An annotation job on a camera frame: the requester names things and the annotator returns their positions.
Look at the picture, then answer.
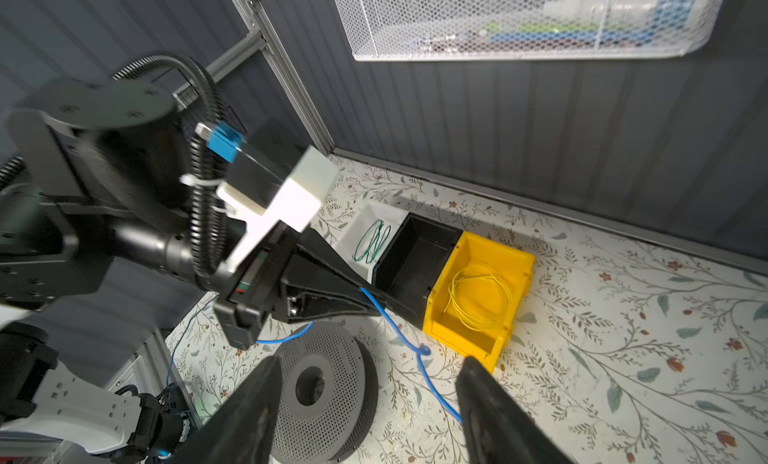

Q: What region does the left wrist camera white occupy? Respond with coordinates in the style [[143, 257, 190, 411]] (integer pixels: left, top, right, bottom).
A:
[[181, 121, 339, 272]]

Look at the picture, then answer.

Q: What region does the black plastic bin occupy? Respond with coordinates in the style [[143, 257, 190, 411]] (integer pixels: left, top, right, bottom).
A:
[[372, 213, 463, 329]]

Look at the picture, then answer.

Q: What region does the white wire mesh basket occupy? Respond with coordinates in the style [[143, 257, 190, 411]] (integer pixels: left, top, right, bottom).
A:
[[333, 0, 724, 62]]

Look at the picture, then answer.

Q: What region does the blue cable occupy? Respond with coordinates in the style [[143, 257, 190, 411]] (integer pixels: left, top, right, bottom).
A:
[[164, 286, 466, 424]]

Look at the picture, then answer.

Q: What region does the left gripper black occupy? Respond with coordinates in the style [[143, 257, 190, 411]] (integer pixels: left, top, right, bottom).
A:
[[213, 224, 380, 350]]

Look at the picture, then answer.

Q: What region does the yellow plastic bin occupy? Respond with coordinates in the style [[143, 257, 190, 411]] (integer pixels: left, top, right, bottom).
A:
[[422, 232, 535, 373]]

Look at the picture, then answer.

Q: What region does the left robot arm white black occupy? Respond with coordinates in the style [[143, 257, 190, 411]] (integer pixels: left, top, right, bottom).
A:
[[1, 79, 373, 463]]

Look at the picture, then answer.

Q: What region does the green cable coil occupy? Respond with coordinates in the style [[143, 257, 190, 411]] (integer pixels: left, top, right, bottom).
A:
[[352, 219, 392, 264]]

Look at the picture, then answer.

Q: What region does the white plastic bin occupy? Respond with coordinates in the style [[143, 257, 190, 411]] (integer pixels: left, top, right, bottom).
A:
[[333, 201, 407, 283]]

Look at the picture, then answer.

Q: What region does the left black corrugated hose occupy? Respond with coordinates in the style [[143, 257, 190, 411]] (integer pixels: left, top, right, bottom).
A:
[[0, 52, 232, 279]]

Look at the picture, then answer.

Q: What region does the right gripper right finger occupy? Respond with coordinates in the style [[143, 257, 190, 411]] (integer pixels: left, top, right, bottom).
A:
[[456, 357, 571, 464]]

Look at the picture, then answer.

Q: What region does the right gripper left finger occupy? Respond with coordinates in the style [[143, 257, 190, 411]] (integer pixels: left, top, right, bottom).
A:
[[169, 356, 283, 464]]

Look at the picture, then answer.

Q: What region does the yellow cable coil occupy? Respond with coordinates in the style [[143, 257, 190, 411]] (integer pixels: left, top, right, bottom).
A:
[[442, 264, 515, 333]]

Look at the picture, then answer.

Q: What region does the grey perforated spool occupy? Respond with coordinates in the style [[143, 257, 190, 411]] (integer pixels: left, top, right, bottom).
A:
[[272, 322, 379, 463]]

